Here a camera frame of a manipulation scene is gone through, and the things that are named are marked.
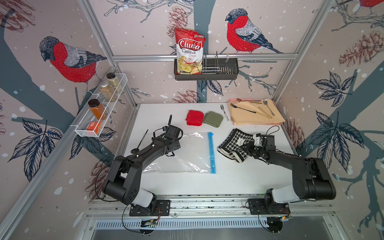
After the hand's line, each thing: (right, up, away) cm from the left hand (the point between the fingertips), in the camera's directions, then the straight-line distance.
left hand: (176, 141), depth 91 cm
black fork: (+43, +24, +28) cm, 57 cm away
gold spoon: (+49, +29, +31) cm, 65 cm away
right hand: (+41, -3, +2) cm, 41 cm away
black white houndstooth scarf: (+35, -3, +1) cm, 35 cm away
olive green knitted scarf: (+25, +14, +16) cm, 32 cm away
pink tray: (+45, +29, +32) cm, 63 cm away
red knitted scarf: (+11, +14, +16) cm, 24 cm away
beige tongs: (+68, +17, +22) cm, 74 cm away
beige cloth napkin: (+46, +15, +20) cm, 52 cm away
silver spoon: (+70, +27, +29) cm, 81 cm away
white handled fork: (+34, +22, +27) cm, 49 cm away
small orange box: (-34, +11, -25) cm, 44 cm away
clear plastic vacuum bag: (+13, -8, -1) cm, 15 cm away
